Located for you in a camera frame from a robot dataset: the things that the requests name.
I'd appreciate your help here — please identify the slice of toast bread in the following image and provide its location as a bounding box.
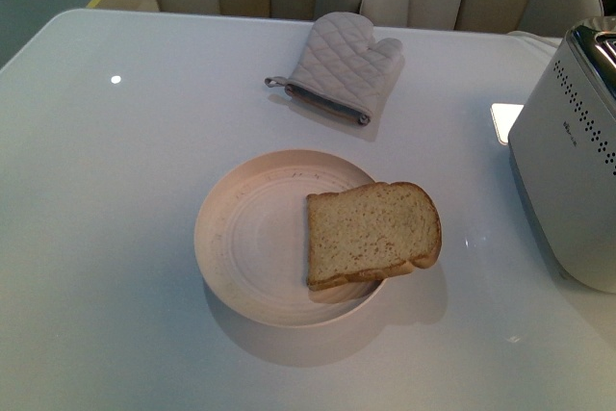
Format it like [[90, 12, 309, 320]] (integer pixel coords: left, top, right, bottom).
[[306, 182, 442, 291]]

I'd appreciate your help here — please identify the beige round plate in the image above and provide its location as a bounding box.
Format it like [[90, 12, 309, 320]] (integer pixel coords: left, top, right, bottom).
[[193, 149, 384, 328]]

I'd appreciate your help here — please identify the grey quilted oven mitt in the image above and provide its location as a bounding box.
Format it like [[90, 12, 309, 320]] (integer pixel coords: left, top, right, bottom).
[[265, 12, 404, 126]]

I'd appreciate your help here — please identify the silver two-slot toaster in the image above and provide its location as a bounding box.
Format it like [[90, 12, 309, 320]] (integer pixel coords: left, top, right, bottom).
[[508, 16, 615, 293]]

